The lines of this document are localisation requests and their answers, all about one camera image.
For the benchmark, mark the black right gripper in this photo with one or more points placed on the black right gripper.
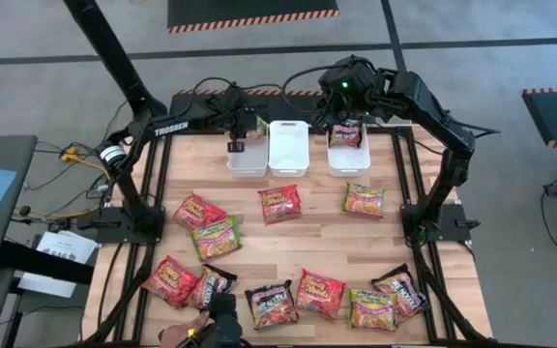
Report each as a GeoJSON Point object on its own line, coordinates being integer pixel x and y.
{"type": "Point", "coordinates": [351, 92]}

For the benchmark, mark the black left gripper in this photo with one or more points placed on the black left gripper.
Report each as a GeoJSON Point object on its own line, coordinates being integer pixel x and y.
{"type": "Point", "coordinates": [240, 116]}

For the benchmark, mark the black Maruchan Fire Noodle packet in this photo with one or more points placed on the black Maruchan Fire Noodle packet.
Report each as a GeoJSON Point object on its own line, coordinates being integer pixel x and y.
{"type": "Point", "coordinates": [404, 290]}
{"type": "Point", "coordinates": [345, 135]}
{"type": "Point", "coordinates": [271, 305]}
{"type": "Point", "coordinates": [203, 285]}

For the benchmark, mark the red Maruchan Saucy Noodles packet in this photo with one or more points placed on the red Maruchan Saucy Noodles packet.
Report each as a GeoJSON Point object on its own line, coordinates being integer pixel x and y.
{"type": "Point", "coordinates": [169, 281]}
{"type": "Point", "coordinates": [320, 294]}
{"type": "Point", "coordinates": [196, 210]}
{"type": "Point", "coordinates": [280, 204]}

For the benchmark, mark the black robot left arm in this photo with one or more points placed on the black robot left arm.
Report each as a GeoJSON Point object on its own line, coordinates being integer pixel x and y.
{"type": "Point", "coordinates": [172, 128]}

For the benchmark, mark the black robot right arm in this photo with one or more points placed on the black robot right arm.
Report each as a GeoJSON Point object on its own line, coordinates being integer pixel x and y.
{"type": "Point", "coordinates": [433, 108]}

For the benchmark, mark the white plastic bin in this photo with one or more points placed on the white plastic bin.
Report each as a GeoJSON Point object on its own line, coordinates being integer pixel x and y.
{"type": "Point", "coordinates": [348, 162]}
{"type": "Point", "coordinates": [248, 164]}
{"type": "Point", "coordinates": [288, 150]}

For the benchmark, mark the white printed paper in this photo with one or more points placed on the white printed paper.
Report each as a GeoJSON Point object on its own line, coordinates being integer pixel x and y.
{"type": "Point", "coordinates": [68, 246]}

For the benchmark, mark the person's hand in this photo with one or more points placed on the person's hand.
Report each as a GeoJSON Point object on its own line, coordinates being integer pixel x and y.
{"type": "Point", "coordinates": [182, 331]}

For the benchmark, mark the grey desk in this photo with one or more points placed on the grey desk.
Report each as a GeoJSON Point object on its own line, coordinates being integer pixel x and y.
{"type": "Point", "coordinates": [12, 150]}

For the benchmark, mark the black desk crossbar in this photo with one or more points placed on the black desk crossbar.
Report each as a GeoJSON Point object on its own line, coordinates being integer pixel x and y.
{"type": "Point", "coordinates": [41, 263]}

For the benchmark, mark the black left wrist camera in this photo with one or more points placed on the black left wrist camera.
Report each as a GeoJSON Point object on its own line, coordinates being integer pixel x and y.
{"type": "Point", "coordinates": [236, 146]}

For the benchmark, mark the black aluminium table frame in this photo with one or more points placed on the black aluminium table frame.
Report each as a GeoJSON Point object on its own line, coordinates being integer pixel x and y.
{"type": "Point", "coordinates": [395, 169]}

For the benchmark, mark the black camera mast pole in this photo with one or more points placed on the black camera mast pole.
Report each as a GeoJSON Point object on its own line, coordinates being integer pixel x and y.
{"type": "Point", "coordinates": [109, 48]}

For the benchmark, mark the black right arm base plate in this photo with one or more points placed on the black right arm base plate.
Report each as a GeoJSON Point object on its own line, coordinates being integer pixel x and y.
{"type": "Point", "coordinates": [455, 223]}

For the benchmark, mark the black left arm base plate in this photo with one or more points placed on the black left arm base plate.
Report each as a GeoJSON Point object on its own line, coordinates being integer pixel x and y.
{"type": "Point", "coordinates": [96, 228]}

